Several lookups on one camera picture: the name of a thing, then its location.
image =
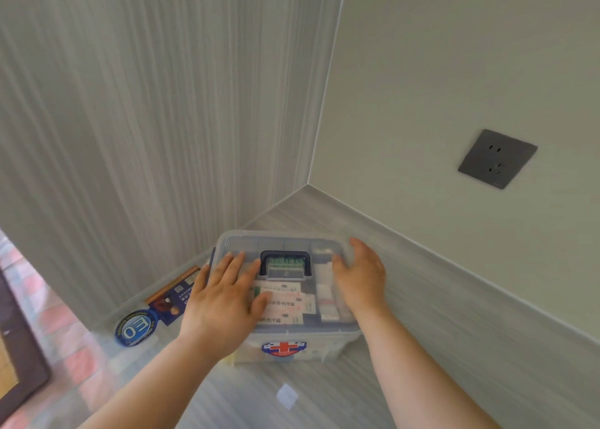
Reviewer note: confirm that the person's right hand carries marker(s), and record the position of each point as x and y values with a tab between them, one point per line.
361	283

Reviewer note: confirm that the person's left hand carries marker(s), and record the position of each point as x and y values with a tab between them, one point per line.
215	309

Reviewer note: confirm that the person's left middle finger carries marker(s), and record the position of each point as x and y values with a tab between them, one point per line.
236	269

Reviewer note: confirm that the person's right thumb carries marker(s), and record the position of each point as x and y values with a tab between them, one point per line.
339	267

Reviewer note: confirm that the person's left little finger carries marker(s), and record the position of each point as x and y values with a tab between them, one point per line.
204	278

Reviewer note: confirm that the person's left thumb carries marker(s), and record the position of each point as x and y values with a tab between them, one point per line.
263	304

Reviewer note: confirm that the clear plastic first-aid box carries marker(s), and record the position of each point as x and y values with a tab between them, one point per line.
300	335

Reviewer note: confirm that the person's left forearm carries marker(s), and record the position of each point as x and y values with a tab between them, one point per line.
159	382

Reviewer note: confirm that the person's right forearm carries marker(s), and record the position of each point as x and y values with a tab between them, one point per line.
412	372

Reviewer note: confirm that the white medicine bottle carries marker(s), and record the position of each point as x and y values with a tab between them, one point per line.
323	278

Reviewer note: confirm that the white pink bandage box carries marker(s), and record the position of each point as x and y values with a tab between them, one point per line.
281	289
293	306

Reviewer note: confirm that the dark blue brown box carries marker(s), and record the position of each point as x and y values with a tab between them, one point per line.
171	297

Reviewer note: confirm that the small white medicine packet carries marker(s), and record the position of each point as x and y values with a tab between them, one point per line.
329	309

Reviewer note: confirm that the green white medicine box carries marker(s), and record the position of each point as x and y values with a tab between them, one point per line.
283	263

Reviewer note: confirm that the round blue white sticker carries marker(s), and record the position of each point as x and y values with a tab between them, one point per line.
136	328

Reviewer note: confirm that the small white paper square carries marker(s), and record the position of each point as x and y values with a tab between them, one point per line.
287	395

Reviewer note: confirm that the pink checkered cloth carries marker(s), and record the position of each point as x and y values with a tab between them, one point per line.
79	363

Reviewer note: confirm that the dark framed board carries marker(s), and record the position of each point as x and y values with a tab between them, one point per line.
21	349

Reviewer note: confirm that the grey wall socket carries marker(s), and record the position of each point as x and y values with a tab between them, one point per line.
498	159

